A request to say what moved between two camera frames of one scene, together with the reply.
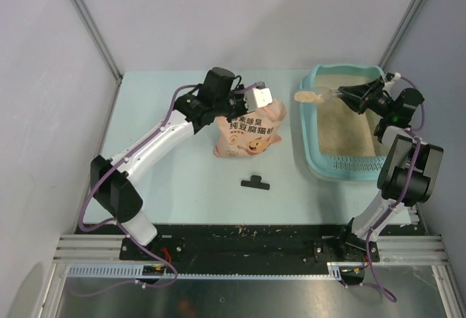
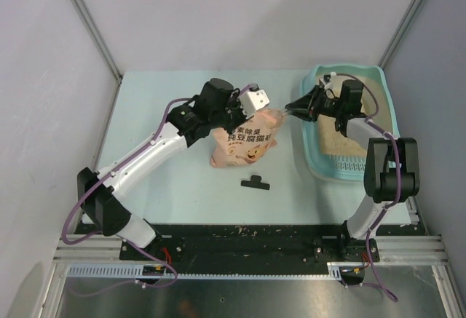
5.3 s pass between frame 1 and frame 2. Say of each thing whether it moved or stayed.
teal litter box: stayed
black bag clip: stayed
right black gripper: moved
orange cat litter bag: moved
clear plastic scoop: moved
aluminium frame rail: stayed
